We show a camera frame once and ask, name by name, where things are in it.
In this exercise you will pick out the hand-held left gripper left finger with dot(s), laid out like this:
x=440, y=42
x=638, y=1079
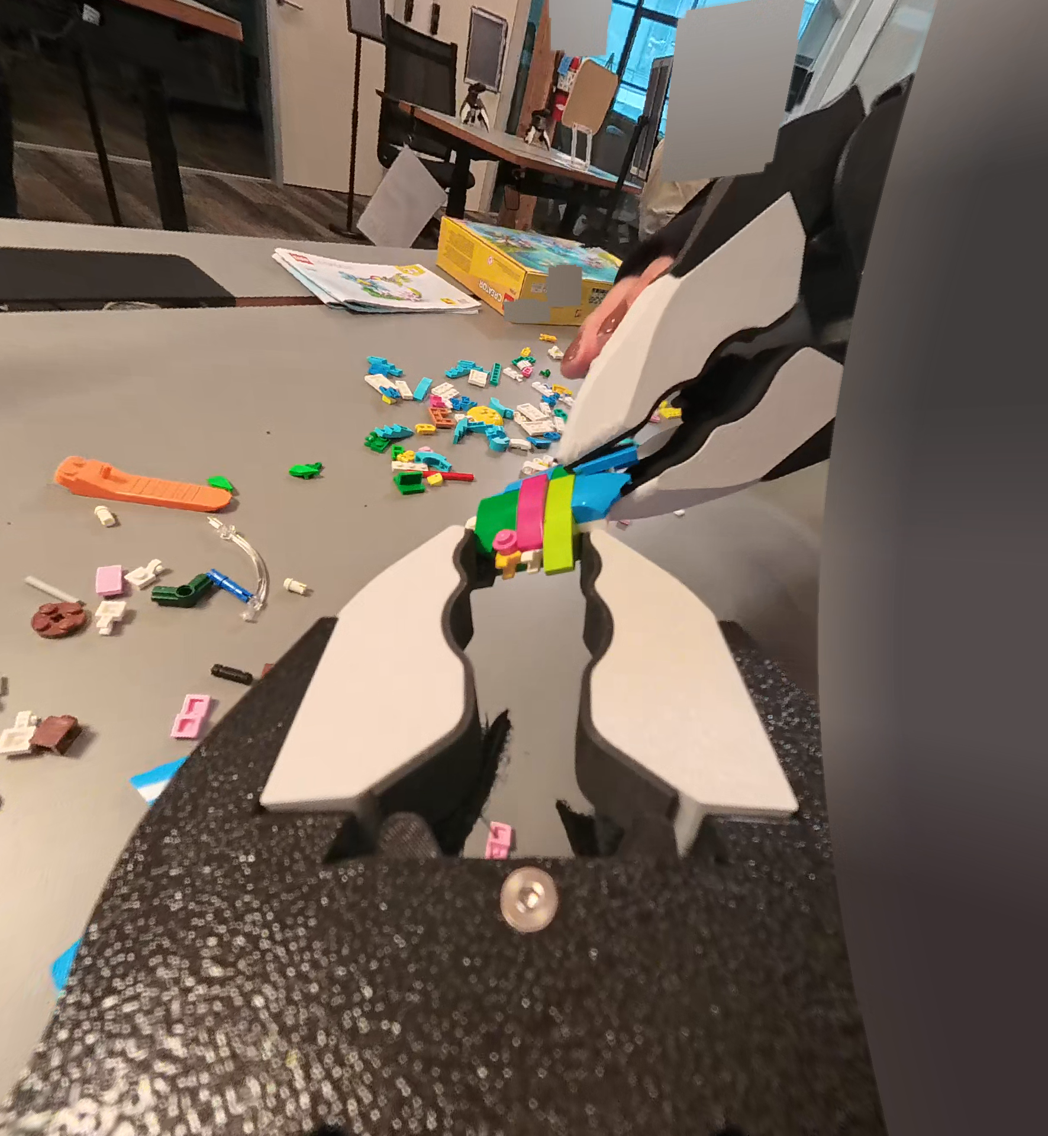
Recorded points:
x=382, y=674

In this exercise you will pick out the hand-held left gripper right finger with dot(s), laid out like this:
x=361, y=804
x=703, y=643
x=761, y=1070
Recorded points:
x=675, y=692

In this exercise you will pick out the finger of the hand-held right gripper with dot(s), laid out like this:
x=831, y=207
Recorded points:
x=683, y=328
x=763, y=435

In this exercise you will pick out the multicoloured lego model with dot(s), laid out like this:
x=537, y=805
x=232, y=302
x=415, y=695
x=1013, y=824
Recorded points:
x=532, y=515

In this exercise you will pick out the black lego pin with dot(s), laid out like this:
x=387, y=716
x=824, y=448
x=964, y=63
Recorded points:
x=232, y=674

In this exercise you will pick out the transparent curved lego piece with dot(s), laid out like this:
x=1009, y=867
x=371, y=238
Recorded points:
x=254, y=568

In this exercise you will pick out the blue lego axle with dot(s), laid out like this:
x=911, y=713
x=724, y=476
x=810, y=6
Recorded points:
x=229, y=584

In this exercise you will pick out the yellow lego box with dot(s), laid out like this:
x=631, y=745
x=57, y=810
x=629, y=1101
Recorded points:
x=506, y=257

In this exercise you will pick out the small pink lego piece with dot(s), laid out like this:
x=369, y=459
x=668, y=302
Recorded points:
x=498, y=839

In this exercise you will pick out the green lego leaf piece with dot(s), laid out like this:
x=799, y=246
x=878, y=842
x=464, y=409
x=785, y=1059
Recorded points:
x=306, y=470

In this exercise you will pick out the dark green lego connector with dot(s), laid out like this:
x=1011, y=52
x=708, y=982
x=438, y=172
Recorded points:
x=173, y=593

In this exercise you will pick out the pile of loose lego pieces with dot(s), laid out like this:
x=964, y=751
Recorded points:
x=470, y=417

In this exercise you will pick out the white lego clip piece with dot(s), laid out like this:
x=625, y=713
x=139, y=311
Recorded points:
x=142, y=574

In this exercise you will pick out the pink lego tile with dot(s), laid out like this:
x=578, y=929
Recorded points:
x=110, y=581

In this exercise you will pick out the lego instruction booklets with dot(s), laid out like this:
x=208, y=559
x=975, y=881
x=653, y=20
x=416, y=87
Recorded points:
x=373, y=282

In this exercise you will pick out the brown round lego plate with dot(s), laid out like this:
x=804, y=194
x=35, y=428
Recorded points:
x=58, y=619

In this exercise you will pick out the brown lego slope piece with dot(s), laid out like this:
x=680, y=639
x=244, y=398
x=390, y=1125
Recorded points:
x=56, y=735

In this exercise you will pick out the grey lego rod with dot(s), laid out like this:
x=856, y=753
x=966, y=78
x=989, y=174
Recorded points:
x=51, y=589

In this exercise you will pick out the white lego plate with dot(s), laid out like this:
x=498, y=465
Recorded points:
x=16, y=735

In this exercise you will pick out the person's right hand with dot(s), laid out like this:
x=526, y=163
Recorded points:
x=599, y=324

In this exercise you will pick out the computer monitor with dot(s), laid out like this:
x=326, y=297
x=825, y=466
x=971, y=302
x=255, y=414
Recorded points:
x=652, y=115

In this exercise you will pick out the blue and white paper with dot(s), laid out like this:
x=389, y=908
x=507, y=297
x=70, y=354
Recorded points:
x=158, y=781

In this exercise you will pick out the small black tripod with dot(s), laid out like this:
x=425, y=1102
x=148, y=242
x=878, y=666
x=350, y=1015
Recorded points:
x=539, y=127

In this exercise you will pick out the cork board on stand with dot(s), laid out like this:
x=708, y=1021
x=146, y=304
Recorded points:
x=590, y=98

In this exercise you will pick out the wooden desk with black legs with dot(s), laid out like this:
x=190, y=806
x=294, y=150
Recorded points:
x=506, y=142

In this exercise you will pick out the orange brick separator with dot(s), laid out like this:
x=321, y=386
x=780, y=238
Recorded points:
x=146, y=486

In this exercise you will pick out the white paper sheet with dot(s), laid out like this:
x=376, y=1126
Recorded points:
x=402, y=202

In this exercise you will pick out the framed tablet on tripod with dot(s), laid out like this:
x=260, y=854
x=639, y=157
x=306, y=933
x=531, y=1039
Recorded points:
x=486, y=49

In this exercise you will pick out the black mesh office chair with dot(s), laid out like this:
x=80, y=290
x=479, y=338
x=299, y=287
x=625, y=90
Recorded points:
x=417, y=80

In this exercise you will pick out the black sign stand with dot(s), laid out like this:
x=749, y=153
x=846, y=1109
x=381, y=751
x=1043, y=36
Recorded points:
x=366, y=18

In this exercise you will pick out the black table mat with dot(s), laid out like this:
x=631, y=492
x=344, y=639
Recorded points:
x=80, y=273

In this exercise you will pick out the dark wooden table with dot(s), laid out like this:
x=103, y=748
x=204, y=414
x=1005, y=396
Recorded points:
x=177, y=18

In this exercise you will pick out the pink lego frame piece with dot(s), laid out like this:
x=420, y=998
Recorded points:
x=191, y=716

